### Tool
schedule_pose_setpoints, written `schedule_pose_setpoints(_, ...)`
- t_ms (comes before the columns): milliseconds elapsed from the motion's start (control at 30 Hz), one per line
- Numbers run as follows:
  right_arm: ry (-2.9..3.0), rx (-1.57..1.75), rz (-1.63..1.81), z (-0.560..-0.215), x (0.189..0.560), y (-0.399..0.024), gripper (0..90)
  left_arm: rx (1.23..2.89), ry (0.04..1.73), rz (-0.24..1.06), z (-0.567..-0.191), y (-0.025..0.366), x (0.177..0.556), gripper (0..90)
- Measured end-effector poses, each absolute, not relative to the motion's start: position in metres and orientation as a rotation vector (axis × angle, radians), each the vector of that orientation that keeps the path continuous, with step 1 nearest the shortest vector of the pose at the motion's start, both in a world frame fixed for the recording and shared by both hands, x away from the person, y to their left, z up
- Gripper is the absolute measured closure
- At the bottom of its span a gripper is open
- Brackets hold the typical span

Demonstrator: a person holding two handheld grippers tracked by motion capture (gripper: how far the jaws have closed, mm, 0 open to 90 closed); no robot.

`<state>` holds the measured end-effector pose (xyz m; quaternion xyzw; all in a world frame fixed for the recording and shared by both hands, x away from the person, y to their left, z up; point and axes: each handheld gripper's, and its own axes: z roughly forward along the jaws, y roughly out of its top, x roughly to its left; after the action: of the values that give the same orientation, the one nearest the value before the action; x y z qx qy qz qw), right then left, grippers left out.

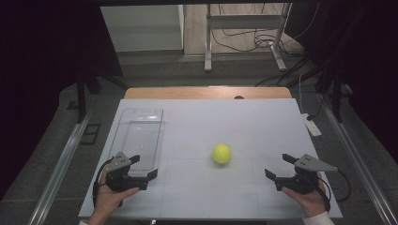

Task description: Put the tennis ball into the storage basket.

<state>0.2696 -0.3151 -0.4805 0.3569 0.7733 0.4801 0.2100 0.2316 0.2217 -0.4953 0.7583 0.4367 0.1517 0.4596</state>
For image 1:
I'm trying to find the clear plastic container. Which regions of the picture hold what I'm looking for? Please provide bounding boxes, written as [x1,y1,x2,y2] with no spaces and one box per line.
[107,107,164,176]

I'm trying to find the yellow tennis ball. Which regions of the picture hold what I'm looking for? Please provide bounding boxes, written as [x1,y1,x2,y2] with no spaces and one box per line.
[211,143,233,165]

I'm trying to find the black plug cable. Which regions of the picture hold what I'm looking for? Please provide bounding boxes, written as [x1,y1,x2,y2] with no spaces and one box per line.
[306,93,325,122]

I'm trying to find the white power cable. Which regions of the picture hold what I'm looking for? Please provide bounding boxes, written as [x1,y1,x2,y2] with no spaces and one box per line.
[298,72,307,115]

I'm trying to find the dark curtain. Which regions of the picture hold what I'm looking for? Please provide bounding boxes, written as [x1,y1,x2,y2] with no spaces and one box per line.
[283,0,398,158]
[0,0,124,201]

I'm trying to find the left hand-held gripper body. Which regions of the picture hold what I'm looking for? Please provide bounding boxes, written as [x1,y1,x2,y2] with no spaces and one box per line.
[105,152,148,192]

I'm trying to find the black metal stand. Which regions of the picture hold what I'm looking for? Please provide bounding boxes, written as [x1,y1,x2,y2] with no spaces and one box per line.
[66,69,130,125]
[285,62,346,124]

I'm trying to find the wooden table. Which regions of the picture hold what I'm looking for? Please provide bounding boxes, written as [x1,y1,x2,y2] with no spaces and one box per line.
[124,86,293,100]

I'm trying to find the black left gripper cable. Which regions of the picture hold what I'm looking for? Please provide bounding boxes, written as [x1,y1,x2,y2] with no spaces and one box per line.
[91,158,113,208]

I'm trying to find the grey metal desk frame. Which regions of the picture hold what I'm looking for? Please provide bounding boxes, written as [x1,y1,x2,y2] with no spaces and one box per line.
[204,3,293,73]

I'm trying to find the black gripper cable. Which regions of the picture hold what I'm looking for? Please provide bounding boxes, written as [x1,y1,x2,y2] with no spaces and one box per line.
[91,158,113,208]
[322,169,352,203]

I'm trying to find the person's right hand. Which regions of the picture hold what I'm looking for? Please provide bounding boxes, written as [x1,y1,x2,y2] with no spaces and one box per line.
[281,172,328,218]

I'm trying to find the black floor frame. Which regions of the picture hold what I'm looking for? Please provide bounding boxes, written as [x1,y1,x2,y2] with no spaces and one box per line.
[79,123,102,145]

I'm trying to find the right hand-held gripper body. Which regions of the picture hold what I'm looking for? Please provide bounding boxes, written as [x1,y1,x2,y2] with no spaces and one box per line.
[274,154,338,195]

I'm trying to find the white power strip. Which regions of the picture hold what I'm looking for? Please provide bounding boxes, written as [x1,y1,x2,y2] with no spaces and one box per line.
[301,112,323,138]

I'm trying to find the aluminium rail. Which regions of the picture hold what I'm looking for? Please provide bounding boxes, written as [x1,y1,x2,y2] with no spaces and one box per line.
[319,93,398,225]
[27,112,92,225]

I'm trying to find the person's left hand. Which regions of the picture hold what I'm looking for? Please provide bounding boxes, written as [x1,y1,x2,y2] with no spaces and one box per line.
[88,168,140,225]

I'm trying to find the bundle of black floor cables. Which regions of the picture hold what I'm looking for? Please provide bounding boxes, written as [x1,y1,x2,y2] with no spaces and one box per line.
[210,3,320,59]

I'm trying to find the white table board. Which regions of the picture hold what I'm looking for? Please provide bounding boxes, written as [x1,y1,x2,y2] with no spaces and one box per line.
[78,97,344,219]

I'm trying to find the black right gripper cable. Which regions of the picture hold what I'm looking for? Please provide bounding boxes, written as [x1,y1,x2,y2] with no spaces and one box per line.
[322,169,352,203]

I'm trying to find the white cabinet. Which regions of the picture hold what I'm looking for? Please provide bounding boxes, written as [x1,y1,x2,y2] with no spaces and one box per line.
[99,4,186,53]

